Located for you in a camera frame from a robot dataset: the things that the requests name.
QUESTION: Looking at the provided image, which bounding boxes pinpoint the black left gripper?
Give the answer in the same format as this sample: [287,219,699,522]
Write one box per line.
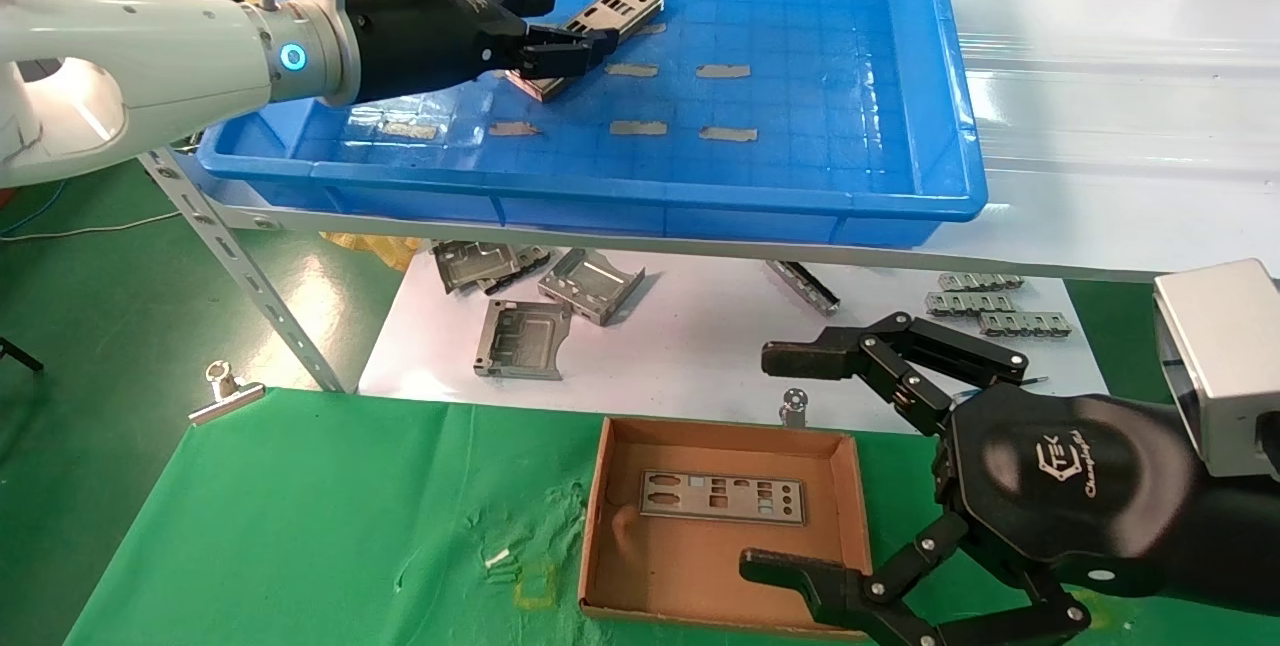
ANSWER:
[345,0,621,107]

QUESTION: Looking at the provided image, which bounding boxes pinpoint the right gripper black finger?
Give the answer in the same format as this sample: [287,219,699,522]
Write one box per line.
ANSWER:
[761,312,1030,439]
[739,511,1094,646]

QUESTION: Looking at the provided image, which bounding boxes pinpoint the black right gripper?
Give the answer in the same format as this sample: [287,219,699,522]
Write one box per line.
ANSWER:
[935,384,1280,619]

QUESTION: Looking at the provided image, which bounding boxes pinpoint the silver perforated shield plate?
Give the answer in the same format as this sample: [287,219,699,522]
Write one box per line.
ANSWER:
[505,0,666,103]
[640,469,807,527]

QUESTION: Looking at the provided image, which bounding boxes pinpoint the shallow cardboard box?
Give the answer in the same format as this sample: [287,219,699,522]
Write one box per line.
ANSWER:
[578,416,879,639]

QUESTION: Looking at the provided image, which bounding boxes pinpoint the blue plastic tray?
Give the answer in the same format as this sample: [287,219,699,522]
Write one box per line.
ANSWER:
[197,0,989,249]

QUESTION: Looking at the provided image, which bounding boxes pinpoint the long slotted metal strip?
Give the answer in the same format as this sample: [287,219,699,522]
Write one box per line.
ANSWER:
[765,260,841,318]

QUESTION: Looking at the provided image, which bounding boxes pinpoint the white flat base board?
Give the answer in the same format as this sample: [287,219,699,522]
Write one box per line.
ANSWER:
[358,244,1109,435]

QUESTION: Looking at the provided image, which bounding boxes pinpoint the grey toothed connector strip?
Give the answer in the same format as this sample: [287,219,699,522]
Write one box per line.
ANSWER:
[938,273,1025,293]
[925,292,1015,317]
[978,312,1073,339]

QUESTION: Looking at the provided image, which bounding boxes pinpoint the open grey metal cage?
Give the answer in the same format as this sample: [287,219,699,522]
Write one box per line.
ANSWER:
[538,247,647,327]

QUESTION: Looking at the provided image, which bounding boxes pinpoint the green table cloth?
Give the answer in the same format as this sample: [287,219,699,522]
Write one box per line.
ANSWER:
[60,388,1280,646]

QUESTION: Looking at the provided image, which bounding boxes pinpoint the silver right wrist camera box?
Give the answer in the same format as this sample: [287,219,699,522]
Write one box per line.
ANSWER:
[1152,259,1280,480]

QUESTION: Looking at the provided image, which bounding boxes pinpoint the bent grey metal bracket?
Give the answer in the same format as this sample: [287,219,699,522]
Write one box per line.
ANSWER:
[432,240,551,295]

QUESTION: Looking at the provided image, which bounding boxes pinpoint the flat grey metal frame plate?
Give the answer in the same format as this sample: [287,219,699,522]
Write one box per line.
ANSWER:
[474,300,574,383]

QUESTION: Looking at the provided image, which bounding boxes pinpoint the grey perforated shelf post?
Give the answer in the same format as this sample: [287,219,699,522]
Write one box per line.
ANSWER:
[140,148,348,394]

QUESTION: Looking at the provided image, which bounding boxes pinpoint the white floor cable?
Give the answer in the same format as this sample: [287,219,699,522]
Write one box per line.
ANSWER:
[0,211,183,245]

